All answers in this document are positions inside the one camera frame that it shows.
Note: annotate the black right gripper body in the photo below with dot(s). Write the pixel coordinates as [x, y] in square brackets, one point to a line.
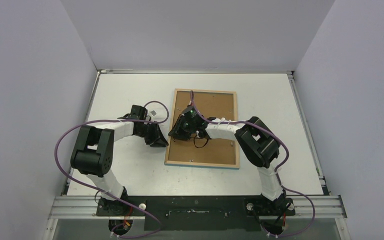
[181, 127]

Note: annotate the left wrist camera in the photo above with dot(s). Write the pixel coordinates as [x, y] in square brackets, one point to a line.
[153, 113]

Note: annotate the aluminium front rail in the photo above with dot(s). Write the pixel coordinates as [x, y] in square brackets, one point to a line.
[85, 207]

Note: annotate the brown cardboard backing board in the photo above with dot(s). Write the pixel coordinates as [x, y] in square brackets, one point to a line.
[208, 149]

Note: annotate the wooden picture frame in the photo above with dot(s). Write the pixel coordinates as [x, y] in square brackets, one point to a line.
[168, 145]

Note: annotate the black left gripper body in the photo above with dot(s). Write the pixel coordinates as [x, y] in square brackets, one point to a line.
[149, 132]

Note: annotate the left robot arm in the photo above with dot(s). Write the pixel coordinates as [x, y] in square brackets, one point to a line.
[93, 153]

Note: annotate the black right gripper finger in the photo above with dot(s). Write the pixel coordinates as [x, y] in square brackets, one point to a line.
[177, 127]
[184, 136]

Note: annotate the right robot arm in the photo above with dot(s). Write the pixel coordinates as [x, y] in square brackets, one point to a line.
[254, 138]

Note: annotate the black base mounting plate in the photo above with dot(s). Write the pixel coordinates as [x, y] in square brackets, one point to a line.
[202, 213]

